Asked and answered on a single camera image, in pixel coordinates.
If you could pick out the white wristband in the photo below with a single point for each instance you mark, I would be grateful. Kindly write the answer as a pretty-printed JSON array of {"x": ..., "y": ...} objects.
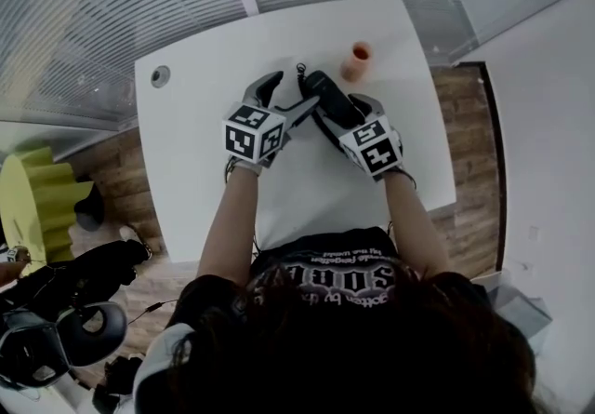
[{"x": 246, "y": 168}]

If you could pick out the dark grey head-worn rig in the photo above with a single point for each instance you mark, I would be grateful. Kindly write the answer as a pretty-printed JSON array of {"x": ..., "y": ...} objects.
[{"x": 83, "y": 333}]

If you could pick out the person's left forearm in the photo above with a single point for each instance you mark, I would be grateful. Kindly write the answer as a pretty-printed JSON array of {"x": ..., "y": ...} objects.
[{"x": 228, "y": 226}]

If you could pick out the black power adapter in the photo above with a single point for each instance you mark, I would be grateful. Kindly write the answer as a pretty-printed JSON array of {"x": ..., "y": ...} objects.
[{"x": 155, "y": 307}]

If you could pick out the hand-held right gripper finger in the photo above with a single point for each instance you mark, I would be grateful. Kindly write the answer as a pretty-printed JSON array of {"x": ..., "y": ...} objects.
[
  {"x": 332, "y": 130},
  {"x": 369, "y": 107}
]

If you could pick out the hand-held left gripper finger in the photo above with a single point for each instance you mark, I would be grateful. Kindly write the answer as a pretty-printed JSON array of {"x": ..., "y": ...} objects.
[
  {"x": 262, "y": 91},
  {"x": 300, "y": 112}
]

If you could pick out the orange cup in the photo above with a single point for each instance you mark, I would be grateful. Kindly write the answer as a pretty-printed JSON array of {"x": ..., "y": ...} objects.
[{"x": 355, "y": 61}]

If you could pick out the white desk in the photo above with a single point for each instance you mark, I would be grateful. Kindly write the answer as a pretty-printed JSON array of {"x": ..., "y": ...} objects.
[{"x": 195, "y": 198}]

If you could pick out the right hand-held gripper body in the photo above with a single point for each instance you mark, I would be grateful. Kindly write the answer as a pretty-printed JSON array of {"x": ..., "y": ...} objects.
[{"x": 374, "y": 147}]

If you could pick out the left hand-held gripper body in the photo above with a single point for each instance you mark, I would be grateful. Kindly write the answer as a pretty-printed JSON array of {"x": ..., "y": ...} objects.
[{"x": 253, "y": 133}]

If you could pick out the person's right forearm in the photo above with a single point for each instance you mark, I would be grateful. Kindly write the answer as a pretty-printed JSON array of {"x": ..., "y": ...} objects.
[{"x": 409, "y": 226}]

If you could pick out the person's black printed t-shirt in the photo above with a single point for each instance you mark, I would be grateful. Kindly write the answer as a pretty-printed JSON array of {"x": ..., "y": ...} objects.
[{"x": 325, "y": 244}]

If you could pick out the yellow-green pleated chair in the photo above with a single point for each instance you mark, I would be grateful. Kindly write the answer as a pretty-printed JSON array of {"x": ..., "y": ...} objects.
[{"x": 42, "y": 198}]

